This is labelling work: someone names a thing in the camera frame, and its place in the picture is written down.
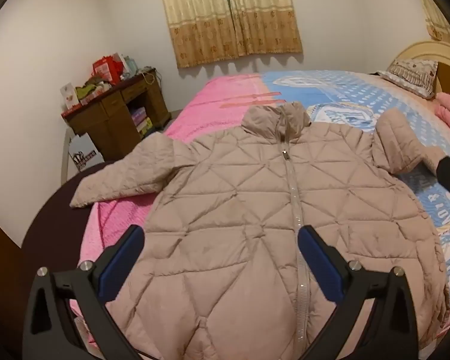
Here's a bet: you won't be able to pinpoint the brown wooden desk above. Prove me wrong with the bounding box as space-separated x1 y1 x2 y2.
62 68 172 162

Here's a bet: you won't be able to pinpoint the teal bag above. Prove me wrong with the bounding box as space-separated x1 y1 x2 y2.
124 55 140 77

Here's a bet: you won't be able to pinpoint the white card box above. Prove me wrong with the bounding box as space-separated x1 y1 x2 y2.
60 82 79 109

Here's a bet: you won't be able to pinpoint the white printed paper bag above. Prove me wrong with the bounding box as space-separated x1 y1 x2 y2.
68 132 105 172

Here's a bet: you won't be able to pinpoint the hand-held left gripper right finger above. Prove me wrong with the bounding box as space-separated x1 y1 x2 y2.
298 225 419 360

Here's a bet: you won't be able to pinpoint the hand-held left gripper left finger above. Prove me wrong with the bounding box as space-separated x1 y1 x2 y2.
22 224 147 360

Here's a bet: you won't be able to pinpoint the flat red box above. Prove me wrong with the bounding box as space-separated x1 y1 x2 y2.
61 101 85 118

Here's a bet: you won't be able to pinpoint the patterned pillow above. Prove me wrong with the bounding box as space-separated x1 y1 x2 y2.
377 58 439 100

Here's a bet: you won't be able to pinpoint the beige patterned window curtain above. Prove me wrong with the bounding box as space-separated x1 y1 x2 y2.
416 0 450 51
155 0 304 69

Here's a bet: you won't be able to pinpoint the grey metal frame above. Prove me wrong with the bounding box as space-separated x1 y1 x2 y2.
61 127 79 185

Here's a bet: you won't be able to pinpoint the green cloth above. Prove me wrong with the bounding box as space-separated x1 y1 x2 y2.
75 77 111 102

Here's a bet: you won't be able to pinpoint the dark round table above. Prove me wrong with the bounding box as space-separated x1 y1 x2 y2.
19 160 117 282

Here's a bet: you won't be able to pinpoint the pink and blue bed sheet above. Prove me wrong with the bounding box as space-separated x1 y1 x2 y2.
69 69 450 349

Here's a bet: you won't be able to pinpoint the stacked pink boxes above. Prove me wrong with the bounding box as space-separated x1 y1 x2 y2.
130 107 153 136

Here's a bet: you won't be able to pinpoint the beige quilted jacket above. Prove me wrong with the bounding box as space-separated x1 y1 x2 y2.
69 101 450 360

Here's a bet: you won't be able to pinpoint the cream bed headboard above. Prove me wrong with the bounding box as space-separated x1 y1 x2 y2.
388 40 450 102

